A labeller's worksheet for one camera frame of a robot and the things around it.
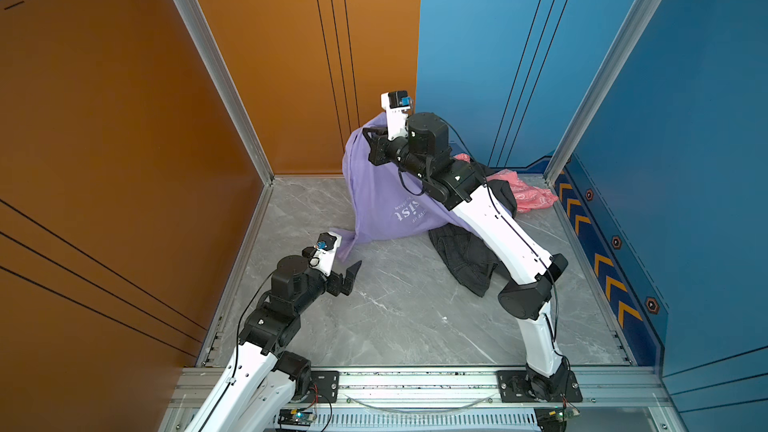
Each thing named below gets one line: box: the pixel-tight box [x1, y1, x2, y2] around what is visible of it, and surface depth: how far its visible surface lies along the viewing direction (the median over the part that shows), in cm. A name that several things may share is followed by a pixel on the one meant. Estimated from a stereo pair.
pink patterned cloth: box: [454, 153, 559, 213], surface depth 110 cm
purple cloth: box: [334, 112, 465, 261], surface depth 84 cm
